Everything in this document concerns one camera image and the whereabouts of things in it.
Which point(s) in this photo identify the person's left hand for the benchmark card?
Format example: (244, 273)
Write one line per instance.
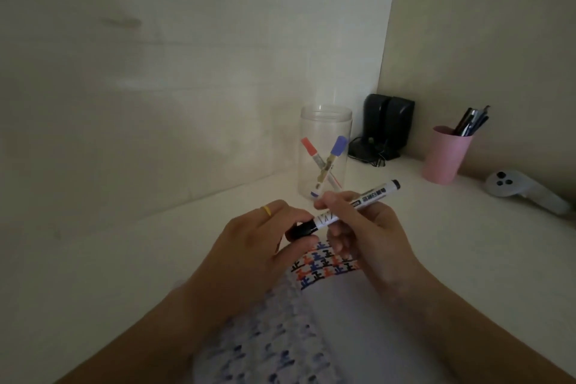
(243, 253)

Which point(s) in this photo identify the person's right hand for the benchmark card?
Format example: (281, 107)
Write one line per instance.
(382, 244)

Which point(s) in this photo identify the person's left thumb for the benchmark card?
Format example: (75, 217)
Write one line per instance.
(299, 248)

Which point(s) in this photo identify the person's right thumb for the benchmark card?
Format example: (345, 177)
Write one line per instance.
(336, 200)

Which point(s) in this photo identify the black marker cap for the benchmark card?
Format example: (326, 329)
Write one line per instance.
(302, 230)

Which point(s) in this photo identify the white marker with black end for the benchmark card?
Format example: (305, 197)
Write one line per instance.
(373, 194)

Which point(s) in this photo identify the person's left forearm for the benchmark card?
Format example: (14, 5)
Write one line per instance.
(148, 343)

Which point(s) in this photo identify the person's right forearm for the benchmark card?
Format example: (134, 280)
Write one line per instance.
(468, 334)

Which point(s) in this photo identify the blue capped marker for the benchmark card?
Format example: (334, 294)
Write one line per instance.
(338, 146)

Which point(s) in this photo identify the red capped marker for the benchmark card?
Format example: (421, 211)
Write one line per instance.
(309, 147)

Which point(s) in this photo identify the clear plastic jar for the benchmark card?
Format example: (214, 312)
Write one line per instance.
(325, 122)

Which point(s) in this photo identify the black speaker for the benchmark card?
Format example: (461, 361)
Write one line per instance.
(399, 125)
(374, 120)

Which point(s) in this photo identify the white sheet with tally marks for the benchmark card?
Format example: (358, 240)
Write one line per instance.
(342, 334)

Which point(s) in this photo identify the pink pen cup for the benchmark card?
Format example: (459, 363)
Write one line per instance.
(445, 156)

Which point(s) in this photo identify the black and silver pen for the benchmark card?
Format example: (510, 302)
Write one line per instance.
(462, 122)

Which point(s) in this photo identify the dark blue pen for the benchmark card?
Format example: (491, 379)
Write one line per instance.
(479, 122)

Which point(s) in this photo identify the white handheld controller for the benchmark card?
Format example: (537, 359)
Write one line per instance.
(508, 183)

